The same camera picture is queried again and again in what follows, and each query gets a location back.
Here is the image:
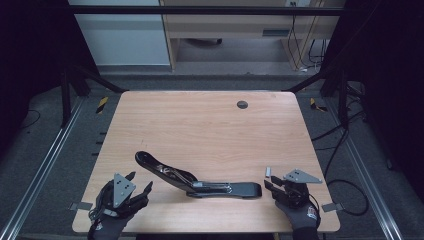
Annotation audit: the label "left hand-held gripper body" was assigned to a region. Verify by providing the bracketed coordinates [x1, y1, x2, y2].
[94, 172, 150, 218]

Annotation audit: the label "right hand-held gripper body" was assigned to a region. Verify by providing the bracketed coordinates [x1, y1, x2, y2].
[276, 168, 324, 210]

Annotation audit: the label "black stapler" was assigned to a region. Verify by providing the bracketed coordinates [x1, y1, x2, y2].
[134, 150, 263, 200]

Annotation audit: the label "person's left hand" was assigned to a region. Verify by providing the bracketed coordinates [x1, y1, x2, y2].
[87, 214, 135, 240]

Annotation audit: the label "person's right hand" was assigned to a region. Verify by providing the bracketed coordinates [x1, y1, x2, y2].
[274, 201, 321, 231]

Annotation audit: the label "grey tape tab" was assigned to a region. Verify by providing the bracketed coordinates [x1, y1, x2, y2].
[321, 202, 345, 213]
[68, 201, 94, 212]

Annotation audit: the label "yellow and black tape strip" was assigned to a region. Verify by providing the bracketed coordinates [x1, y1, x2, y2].
[95, 96, 110, 115]

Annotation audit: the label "black metal stand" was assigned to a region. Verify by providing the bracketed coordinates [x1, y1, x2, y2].
[283, 64, 352, 129]
[59, 62, 130, 128]

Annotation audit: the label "white cabinet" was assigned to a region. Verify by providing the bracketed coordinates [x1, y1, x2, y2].
[68, 0, 171, 66]

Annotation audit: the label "light wooden desk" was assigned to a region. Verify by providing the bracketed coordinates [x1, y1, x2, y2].
[159, 0, 348, 72]

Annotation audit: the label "left hand-held gripper cable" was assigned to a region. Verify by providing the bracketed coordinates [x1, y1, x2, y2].
[87, 181, 115, 236]

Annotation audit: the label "hand-held gripper cable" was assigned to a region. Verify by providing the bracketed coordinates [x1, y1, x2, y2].
[307, 193, 322, 229]
[87, 181, 115, 236]

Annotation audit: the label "right hand-held gripper cable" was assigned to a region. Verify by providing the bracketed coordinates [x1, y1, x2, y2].
[307, 193, 322, 229]

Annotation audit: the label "long black floor cables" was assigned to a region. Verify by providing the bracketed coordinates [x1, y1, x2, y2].
[311, 81, 368, 176]

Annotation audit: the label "black looped floor cable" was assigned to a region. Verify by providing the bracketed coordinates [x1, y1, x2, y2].
[326, 179, 370, 216]

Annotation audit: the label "aluminium floor rail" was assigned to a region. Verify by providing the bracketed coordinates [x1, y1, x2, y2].
[324, 98, 406, 240]
[0, 96, 86, 240]

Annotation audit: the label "yellow-handled tool right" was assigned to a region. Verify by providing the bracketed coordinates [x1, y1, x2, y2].
[309, 97, 328, 113]

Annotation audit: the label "thin black floor cable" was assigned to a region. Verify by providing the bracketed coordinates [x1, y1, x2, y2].
[19, 108, 42, 132]

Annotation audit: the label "bundle of hanging desk cables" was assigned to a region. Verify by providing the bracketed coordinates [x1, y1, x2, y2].
[287, 1, 330, 73]

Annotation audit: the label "black horizontal frame bar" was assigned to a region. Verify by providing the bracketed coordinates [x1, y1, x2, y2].
[68, 5, 346, 16]

